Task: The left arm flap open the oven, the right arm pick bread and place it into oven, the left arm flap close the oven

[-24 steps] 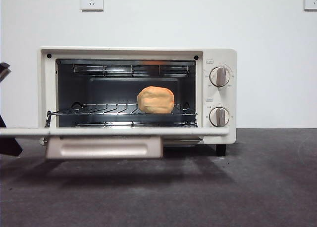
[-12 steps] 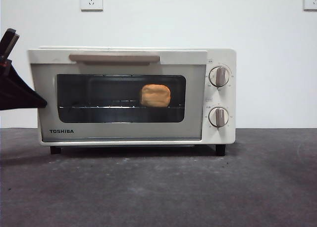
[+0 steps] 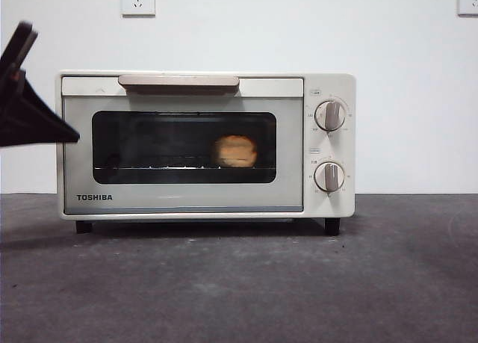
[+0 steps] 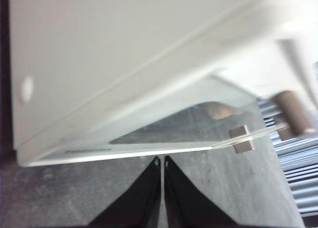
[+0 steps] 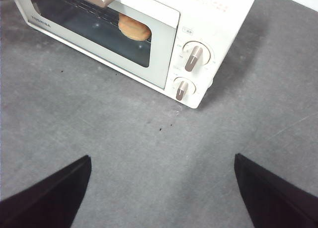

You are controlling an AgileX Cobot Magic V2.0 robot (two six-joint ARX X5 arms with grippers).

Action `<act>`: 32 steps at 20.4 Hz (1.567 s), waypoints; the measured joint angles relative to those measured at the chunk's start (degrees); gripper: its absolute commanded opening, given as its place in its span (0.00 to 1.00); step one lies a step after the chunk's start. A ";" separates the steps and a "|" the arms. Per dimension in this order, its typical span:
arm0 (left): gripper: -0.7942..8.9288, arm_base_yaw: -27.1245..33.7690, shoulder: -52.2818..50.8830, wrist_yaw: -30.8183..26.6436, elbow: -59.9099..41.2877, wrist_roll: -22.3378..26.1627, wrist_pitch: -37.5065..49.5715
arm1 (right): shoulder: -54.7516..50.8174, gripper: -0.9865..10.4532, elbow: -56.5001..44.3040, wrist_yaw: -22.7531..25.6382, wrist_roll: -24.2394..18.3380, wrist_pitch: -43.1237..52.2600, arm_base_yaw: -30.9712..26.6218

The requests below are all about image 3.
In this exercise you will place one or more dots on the cream white toaster oven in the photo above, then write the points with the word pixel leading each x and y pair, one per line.
pixel 343 208

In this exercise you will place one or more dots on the golden brown bread loaf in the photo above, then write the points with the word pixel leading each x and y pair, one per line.
pixel 235 150

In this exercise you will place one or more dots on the large tan oven knob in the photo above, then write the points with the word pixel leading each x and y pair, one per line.
pixel 330 116

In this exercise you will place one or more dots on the small tan oven knob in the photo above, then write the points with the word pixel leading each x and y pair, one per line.
pixel 329 176

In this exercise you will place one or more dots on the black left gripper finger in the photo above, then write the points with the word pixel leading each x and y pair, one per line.
pixel 26 119
pixel 18 44

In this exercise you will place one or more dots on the white wall socket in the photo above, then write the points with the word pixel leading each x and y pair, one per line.
pixel 138 1
pixel 468 1

